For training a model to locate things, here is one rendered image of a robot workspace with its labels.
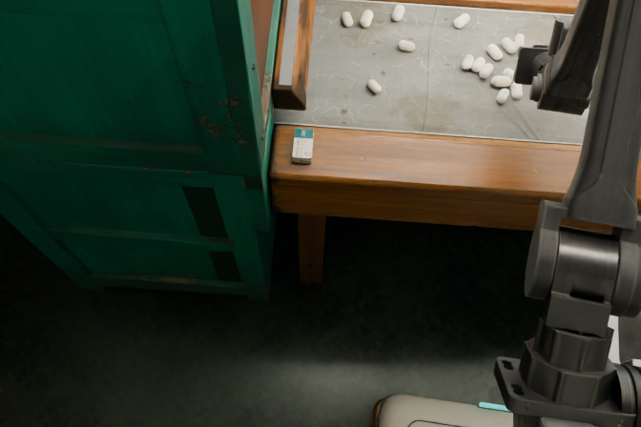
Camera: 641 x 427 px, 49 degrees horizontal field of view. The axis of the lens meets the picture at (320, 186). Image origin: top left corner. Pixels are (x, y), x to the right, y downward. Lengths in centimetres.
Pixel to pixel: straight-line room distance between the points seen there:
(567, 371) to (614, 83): 27
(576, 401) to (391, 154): 67
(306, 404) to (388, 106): 89
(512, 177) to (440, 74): 26
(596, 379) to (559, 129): 75
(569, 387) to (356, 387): 124
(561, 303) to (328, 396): 127
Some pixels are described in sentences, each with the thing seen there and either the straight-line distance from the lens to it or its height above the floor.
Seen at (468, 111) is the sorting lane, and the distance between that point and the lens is 136.
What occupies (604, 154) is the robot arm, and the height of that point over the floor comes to 131.
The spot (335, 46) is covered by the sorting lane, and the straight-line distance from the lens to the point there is 141.
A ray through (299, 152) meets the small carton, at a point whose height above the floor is 78.
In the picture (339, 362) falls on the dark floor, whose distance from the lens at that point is 192.
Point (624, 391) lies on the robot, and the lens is 74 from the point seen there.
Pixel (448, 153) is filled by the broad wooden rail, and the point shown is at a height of 76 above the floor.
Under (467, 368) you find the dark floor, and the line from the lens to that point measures 196.
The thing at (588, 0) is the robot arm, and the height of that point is 122.
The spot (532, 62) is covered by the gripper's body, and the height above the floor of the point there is 88.
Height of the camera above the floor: 189
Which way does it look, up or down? 66 degrees down
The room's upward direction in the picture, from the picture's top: 3 degrees clockwise
